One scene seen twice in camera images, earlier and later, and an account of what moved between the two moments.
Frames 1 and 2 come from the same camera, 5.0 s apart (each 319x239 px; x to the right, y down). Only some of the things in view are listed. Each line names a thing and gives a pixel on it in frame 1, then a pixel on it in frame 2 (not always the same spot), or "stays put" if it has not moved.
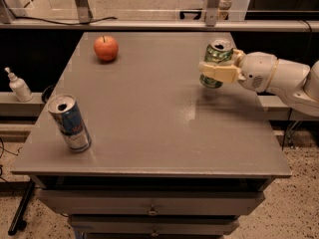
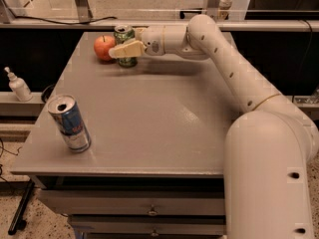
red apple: x=106 y=48 stays put
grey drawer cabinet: x=168 y=158 stays put
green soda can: x=219 y=51 to x=123 y=34
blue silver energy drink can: x=66 y=112 stays put
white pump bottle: x=19 y=87 stays put
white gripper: x=256 y=71 to x=152 y=39
